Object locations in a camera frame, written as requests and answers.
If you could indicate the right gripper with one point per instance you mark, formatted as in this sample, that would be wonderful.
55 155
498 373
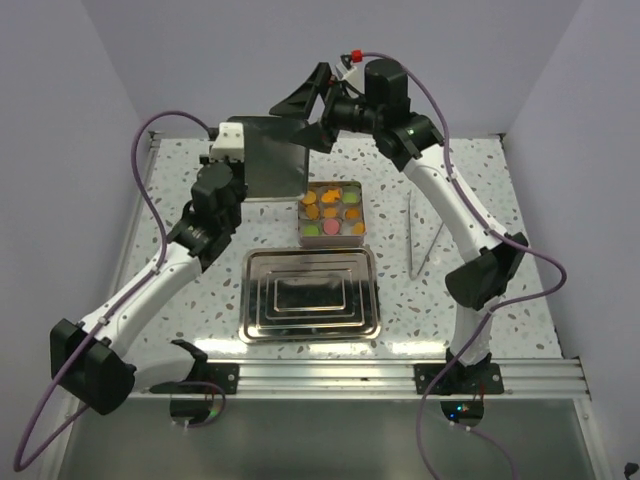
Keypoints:
301 104

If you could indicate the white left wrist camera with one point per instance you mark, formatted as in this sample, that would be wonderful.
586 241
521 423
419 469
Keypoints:
229 140

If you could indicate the left black mounting bracket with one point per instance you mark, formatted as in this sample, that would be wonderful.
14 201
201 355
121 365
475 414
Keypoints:
225 375

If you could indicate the metal tongs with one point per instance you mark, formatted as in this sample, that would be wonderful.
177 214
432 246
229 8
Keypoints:
424 227

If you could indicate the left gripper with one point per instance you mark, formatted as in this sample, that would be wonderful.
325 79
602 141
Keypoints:
236 165

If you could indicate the steel serving tray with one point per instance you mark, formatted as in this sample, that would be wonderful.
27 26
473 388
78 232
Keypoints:
309 295

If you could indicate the aluminium front rail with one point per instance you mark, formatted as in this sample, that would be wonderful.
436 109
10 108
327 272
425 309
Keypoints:
371 379

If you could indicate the green round cookie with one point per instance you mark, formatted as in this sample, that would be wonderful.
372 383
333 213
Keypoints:
350 197
311 230

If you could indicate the orange round biscuit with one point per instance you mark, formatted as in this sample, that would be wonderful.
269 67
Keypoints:
309 198
359 229
352 214

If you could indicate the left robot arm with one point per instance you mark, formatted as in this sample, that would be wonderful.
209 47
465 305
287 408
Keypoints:
88 357

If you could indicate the orange flower cookie bottom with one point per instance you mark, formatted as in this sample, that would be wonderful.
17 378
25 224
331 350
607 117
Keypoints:
312 212

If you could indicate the orange round biscuit bottom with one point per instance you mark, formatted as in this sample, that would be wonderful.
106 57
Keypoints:
352 214

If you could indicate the orange fish cookie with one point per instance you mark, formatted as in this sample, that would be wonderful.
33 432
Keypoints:
331 196

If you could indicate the cookie tin with paper cups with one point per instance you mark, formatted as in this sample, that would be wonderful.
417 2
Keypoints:
345 238

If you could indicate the silver tin lid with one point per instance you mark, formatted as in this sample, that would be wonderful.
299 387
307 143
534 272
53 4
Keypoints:
276 170

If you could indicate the pink round cookie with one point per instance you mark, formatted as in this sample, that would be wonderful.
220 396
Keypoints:
331 227

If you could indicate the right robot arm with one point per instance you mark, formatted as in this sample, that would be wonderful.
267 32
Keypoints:
417 148

